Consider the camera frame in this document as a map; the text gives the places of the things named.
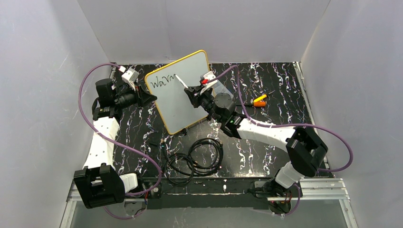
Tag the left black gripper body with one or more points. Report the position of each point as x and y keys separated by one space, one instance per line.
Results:
x=140 y=97

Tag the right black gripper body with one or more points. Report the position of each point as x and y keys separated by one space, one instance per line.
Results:
x=196 y=97

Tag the black white marker pen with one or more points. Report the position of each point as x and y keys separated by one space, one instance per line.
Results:
x=181 y=81

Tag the yellow framed whiteboard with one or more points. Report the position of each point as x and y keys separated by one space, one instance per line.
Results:
x=172 y=103

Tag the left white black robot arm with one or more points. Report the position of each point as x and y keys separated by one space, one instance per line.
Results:
x=98 y=183

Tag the clear plastic screw box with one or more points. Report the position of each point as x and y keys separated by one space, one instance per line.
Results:
x=218 y=88

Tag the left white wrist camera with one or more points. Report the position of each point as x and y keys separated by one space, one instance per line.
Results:
x=130 y=76

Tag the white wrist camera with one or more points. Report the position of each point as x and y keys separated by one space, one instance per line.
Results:
x=130 y=76
x=208 y=80

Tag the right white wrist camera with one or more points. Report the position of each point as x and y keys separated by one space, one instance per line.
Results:
x=208 y=80

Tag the orange handled screwdriver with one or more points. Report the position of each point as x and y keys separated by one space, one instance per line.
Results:
x=255 y=104

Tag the yellow handled screwdriver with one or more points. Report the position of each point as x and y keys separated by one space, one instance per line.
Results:
x=262 y=97

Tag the aluminium front rail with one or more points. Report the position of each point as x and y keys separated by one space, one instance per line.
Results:
x=219 y=203

